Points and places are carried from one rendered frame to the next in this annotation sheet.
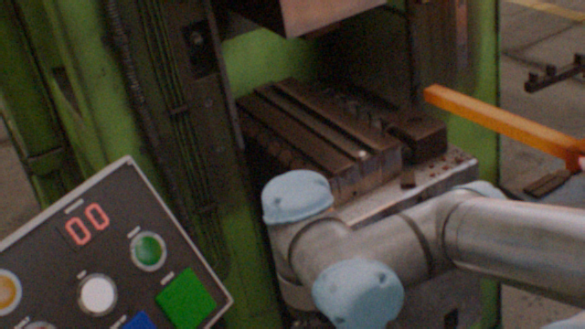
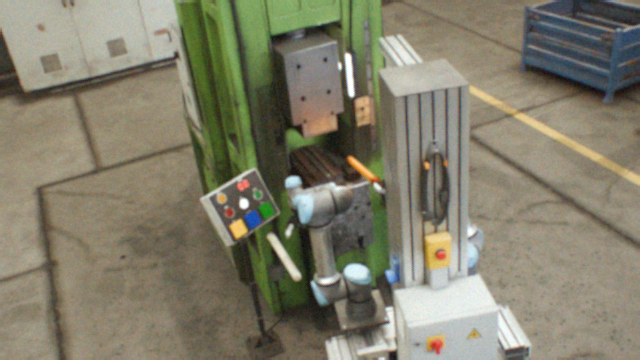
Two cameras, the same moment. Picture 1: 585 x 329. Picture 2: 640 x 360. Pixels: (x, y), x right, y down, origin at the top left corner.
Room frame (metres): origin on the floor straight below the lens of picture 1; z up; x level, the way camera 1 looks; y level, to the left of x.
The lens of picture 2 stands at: (-2.07, -0.38, 2.90)
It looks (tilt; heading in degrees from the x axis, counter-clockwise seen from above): 31 degrees down; 6
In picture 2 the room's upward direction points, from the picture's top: 7 degrees counter-clockwise
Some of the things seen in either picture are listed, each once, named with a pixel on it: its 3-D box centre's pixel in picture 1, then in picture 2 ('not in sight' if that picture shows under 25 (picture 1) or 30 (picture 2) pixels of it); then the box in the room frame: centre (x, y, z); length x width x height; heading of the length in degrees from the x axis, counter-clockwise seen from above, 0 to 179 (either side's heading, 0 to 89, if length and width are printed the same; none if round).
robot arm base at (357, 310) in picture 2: not in sight; (360, 300); (0.20, -0.28, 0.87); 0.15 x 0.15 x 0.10
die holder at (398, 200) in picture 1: (337, 222); (325, 200); (1.33, -0.08, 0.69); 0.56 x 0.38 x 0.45; 25
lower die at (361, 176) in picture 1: (303, 135); (312, 167); (1.30, -0.03, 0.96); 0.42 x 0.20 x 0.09; 25
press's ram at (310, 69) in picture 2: not in sight; (307, 70); (1.32, -0.07, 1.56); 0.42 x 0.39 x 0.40; 25
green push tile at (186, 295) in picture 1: (185, 302); (266, 210); (0.80, 0.20, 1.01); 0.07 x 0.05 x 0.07; 140
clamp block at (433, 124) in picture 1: (414, 133); (350, 171); (1.24, -0.26, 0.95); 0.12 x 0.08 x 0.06; 25
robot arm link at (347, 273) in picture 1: (359, 270); (303, 198); (0.54, -0.05, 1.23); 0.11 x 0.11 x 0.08; 19
